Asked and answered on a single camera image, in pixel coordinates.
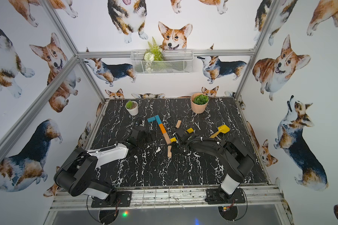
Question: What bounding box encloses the natural wood block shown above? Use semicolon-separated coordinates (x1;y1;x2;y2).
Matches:
163;133;171;145
176;120;182;128
167;145;172;158

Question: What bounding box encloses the natural wood block front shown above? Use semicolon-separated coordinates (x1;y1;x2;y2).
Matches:
163;133;171;145

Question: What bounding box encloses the orange block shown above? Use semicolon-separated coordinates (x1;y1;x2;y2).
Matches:
159;124;167;134

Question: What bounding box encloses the teal long block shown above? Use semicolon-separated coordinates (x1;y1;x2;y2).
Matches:
155;115;162;125

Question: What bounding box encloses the teal short block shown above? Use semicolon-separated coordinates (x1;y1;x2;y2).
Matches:
147;117;156;123

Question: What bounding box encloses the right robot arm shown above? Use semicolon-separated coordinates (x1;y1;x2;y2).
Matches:
173;128;255;196

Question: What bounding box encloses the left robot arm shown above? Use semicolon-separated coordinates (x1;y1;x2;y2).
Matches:
54;125;155;204

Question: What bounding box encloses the small white plant pot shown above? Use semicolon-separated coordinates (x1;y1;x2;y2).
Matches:
127;100;139;116

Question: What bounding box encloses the small green plant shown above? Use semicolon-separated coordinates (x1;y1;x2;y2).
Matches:
125;101;135;110

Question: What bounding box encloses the beige plant pot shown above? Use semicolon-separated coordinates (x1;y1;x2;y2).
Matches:
191;93;209;114

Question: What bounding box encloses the yellow toy shovel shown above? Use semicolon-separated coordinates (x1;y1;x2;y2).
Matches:
209;124;230;139

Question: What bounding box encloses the green succulent plant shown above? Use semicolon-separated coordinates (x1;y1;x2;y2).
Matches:
192;94;209;105

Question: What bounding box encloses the fern and white flower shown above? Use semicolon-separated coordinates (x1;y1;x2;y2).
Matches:
144;37;164;68

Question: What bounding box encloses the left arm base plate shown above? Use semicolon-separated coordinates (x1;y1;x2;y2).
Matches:
91;191;132;208

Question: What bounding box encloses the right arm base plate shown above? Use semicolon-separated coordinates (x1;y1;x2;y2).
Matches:
205;188;246;204

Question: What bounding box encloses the white wire basket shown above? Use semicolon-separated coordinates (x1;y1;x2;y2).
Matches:
131;50;194;75

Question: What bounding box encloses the aluminium frame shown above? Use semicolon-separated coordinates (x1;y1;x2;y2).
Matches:
0;0;296;225

